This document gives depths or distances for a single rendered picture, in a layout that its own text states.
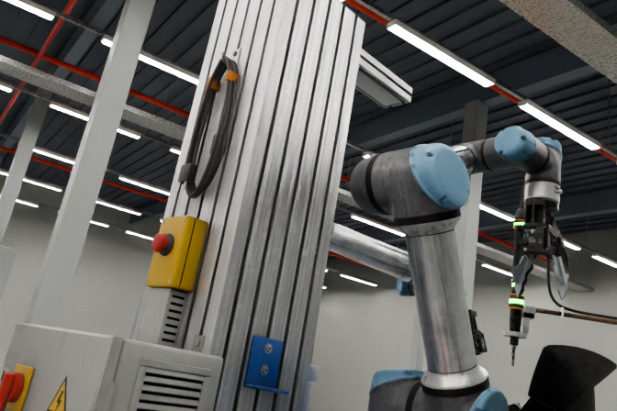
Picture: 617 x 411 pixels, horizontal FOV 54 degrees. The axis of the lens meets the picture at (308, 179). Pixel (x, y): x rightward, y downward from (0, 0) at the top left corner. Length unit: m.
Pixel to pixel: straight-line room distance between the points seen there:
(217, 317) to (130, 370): 0.20
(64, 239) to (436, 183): 4.84
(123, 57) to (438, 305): 5.36
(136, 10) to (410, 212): 5.55
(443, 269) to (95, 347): 0.56
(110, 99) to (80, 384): 5.15
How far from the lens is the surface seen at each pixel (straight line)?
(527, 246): 1.40
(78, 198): 5.70
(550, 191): 1.43
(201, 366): 0.99
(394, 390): 1.18
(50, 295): 5.59
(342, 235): 1.61
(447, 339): 1.07
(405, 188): 1.02
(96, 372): 0.91
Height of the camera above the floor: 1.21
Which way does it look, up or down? 18 degrees up
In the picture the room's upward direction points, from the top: 10 degrees clockwise
